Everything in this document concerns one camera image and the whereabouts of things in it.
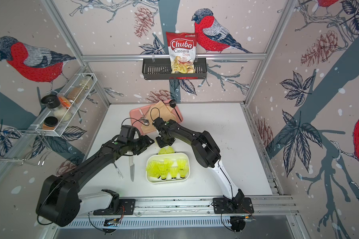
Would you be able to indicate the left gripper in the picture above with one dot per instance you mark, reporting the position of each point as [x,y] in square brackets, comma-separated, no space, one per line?
[146,142]

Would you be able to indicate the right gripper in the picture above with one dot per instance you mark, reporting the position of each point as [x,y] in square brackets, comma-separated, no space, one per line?
[161,145]

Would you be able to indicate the white storage box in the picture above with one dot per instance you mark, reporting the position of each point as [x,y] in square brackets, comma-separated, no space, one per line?
[174,157]

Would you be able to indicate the yellow shuttlecock four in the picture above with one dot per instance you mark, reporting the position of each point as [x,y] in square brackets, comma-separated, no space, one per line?
[168,163]

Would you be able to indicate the yellow shuttlecock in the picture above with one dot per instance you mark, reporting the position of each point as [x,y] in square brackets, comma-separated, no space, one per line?
[152,170]

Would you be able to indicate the yellow shuttlecock five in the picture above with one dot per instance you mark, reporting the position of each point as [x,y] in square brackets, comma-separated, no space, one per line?
[162,171]

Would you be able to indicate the yellow shuttlecock two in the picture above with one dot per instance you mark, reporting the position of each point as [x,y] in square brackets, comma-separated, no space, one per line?
[182,168]

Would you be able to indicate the yellow shuttlecock three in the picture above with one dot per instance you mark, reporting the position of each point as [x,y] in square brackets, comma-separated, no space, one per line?
[173,172]

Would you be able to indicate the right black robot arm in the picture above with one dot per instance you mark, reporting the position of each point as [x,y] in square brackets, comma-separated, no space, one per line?
[206,152]

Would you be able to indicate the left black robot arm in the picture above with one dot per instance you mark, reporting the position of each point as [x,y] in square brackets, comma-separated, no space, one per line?
[60,201]

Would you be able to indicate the yellow shuttlecock eight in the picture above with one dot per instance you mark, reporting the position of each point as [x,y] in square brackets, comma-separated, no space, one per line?
[166,150]

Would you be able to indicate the kitchen knife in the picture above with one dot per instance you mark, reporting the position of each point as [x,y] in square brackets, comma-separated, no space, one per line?
[132,168]

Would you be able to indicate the yellow cloth napkin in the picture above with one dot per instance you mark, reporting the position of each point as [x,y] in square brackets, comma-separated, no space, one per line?
[159,109]

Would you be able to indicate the pink plastic tray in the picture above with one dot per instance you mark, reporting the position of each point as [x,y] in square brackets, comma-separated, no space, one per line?
[135,115]

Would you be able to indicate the white pen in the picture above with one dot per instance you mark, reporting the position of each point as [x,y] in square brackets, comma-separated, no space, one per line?
[118,171]

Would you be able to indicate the black ladle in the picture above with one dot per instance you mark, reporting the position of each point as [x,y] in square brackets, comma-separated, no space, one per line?
[172,104]

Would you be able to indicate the tall spice bottle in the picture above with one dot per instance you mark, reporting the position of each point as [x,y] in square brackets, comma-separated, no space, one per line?
[78,93]

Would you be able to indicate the chuba cassava chips bag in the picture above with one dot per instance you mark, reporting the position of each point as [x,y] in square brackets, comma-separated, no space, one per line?
[182,51]

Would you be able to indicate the small orange spice jar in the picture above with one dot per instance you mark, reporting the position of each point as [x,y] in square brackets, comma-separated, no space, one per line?
[50,123]

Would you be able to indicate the black lid spice jar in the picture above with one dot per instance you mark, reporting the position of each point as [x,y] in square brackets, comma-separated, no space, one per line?
[59,111]

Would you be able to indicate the white handled spoon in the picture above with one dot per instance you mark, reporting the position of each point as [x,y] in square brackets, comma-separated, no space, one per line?
[143,118]

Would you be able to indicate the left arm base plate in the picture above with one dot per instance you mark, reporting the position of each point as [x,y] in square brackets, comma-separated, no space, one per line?
[124,207]

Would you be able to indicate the black wall basket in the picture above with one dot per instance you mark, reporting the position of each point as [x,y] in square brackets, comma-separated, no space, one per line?
[164,69]

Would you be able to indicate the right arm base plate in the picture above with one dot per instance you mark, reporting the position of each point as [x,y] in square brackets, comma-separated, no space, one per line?
[226,206]

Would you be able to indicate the clear wall shelf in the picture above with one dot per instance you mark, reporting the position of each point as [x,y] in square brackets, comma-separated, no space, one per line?
[72,107]

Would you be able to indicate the wire hook rack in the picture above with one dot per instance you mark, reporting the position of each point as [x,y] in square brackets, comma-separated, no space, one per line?
[24,147]

